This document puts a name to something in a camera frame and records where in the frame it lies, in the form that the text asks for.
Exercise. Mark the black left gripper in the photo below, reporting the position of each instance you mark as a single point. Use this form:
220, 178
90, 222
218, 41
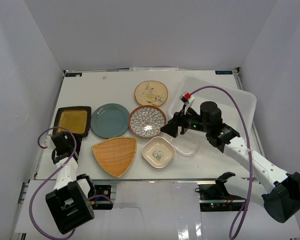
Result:
58, 157

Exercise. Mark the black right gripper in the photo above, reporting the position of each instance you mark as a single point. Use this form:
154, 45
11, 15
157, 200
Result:
178, 120

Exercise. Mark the clear plastic dish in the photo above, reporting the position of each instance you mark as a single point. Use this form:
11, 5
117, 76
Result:
185, 146

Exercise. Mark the blue floral pattern bowl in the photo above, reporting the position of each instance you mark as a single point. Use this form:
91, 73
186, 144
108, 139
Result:
146, 121

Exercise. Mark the panda square dish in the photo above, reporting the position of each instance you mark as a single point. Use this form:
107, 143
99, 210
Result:
158, 152

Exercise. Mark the dark square yellow plate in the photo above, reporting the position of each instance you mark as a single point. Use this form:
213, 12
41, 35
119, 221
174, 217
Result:
76, 119

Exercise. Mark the beige bird motif plate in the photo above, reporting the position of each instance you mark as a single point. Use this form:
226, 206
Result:
151, 92

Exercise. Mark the teal round plate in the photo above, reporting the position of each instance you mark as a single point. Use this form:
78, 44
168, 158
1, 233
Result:
109, 120

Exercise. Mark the woven bamboo triangular tray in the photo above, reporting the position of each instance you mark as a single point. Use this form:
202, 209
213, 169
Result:
115, 155

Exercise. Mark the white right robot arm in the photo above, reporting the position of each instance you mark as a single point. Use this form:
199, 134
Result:
277, 190

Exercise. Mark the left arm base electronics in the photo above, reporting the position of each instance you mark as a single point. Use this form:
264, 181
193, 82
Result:
100, 203

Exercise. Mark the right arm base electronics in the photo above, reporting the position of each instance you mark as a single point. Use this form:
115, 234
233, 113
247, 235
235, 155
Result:
213, 196

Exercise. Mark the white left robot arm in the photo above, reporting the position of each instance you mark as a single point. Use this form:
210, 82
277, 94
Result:
68, 202

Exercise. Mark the white plastic bin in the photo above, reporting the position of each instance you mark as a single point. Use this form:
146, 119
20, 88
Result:
246, 101

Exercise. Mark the left blue table label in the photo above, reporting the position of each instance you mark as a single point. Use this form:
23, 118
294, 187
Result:
72, 74

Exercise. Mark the blue table label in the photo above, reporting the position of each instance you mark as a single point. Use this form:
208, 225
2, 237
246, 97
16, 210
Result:
223, 72
72, 74

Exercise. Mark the white paper sheet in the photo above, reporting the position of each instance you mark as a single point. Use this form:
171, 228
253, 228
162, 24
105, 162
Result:
151, 69

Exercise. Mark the right blue table label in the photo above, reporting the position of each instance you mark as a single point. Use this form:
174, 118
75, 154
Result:
223, 72

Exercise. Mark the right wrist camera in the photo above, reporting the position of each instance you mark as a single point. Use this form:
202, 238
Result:
187, 100

